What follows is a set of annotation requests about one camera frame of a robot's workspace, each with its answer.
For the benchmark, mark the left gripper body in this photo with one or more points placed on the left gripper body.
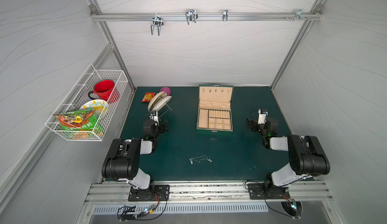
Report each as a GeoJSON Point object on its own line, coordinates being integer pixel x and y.
{"type": "Point", "coordinates": [163, 125]}

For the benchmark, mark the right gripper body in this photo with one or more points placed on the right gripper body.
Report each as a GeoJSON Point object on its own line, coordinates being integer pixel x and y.
{"type": "Point", "coordinates": [252, 124]}

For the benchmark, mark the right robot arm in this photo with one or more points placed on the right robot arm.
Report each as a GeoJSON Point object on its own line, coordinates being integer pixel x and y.
{"type": "Point", "coordinates": [307, 158]}

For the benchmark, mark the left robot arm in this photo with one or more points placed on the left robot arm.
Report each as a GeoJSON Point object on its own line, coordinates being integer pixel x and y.
{"type": "Point", "coordinates": [122, 163]}

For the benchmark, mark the cream plate front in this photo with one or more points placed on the cream plate front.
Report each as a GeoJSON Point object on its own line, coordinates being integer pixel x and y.
{"type": "Point", "coordinates": [160, 103]}

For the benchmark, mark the green table mat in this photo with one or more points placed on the green table mat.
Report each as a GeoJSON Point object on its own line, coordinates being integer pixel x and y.
{"type": "Point", "coordinates": [184, 155]}

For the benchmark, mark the red snack packet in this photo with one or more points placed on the red snack packet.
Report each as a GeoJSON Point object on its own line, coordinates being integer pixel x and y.
{"type": "Point", "coordinates": [148, 97]}

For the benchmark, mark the pink ball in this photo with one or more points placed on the pink ball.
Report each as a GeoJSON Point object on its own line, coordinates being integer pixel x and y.
{"type": "Point", "coordinates": [166, 89]}

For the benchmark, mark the patterned plate in basket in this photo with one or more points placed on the patterned plate in basket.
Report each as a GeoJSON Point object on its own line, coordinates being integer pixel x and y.
{"type": "Point", "coordinates": [98, 105]}

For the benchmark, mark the red mug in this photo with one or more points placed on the red mug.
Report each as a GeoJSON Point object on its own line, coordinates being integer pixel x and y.
{"type": "Point", "coordinates": [105, 90]}

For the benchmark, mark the green snack bag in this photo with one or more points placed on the green snack bag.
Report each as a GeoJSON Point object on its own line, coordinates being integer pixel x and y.
{"type": "Point", "coordinates": [84, 120]}

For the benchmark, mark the metal double hook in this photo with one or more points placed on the metal double hook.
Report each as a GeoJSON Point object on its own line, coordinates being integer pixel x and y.
{"type": "Point", "coordinates": [157, 22]}

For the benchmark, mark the metal loop hook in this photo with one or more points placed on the metal loop hook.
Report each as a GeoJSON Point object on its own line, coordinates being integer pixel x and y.
{"type": "Point", "coordinates": [191, 16]}

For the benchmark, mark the small metal hook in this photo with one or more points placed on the small metal hook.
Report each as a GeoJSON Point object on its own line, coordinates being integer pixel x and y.
{"type": "Point", "coordinates": [225, 15]}

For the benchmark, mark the wire plate rack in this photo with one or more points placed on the wire plate rack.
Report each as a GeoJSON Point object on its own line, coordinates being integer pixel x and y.
{"type": "Point", "coordinates": [163, 111]}

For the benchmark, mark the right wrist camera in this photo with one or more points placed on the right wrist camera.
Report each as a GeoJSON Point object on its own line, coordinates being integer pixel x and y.
{"type": "Point", "coordinates": [262, 115]}

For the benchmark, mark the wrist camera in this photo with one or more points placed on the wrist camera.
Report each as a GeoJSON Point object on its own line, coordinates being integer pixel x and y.
{"type": "Point", "coordinates": [262, 115]}
{"type": "Point", "coordinates": [154, 116]}

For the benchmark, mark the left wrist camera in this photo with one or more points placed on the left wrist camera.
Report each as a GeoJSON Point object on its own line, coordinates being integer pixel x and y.
{"type": "Point", "coordinates": [154, 116]}

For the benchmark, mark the left black mount plate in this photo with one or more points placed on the left black mount plate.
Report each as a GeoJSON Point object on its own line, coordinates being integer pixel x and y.
{"type": "Point", "coordinates": [153, 193]}

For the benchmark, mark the black mount plate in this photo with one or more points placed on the black mount plate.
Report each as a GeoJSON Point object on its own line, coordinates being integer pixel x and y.
{"type": "Point", "coordinates": [153, 193]}
{"type": "Point", "coordinates": [258, 191]}

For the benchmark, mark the right black mount plate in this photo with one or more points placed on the right black mount plate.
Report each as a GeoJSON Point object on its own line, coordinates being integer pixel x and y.
{"type": "Point", "coordinates": [258, 191]}

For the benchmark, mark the white wire basket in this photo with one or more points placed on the white wire basket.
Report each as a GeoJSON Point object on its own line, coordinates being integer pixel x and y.
{"type": "Point", "coordinates": [78, 96]}

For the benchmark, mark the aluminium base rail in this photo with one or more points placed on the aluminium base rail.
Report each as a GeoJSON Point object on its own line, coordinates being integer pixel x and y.
{"type": "Point", "coordinates": [204, 192]}

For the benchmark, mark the aluminium top rail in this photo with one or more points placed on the aluminium top rail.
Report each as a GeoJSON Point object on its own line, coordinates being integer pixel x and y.
{"type": "Point", "coordinates": [178, 17]}

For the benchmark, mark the metal bracket hook right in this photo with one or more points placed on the metal bracket hook right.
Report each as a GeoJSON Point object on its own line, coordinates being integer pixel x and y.
{"type": "Point", "coordinates": [298, 16]}

